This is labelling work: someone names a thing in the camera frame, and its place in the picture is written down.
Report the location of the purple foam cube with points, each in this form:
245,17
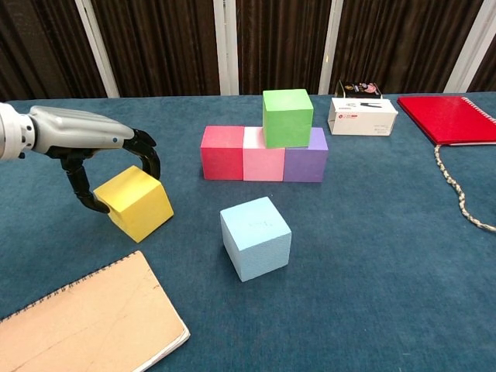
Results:
306,162

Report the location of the white cardboard box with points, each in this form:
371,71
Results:
362,118

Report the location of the yellow foam cube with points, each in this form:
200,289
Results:
135,205

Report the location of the red spiral notebook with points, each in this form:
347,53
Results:
449,118

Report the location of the red foam cube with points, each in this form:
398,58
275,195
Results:
221,159

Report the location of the green foam cube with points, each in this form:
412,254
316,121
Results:
287,124

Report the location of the black luncheon meat tin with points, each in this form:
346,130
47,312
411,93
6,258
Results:
356,88

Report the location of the light blue foam cube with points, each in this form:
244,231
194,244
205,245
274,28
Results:
255,240

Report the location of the dark brown curtain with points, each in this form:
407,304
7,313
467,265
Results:
162,46

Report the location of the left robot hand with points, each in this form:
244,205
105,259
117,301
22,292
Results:
77,129

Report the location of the pink foam cube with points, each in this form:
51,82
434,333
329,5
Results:
263,164

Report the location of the blue felt table cover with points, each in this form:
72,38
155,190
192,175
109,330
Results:
348,232

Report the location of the tan spiral notebook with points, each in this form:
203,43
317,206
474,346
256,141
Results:
85,321

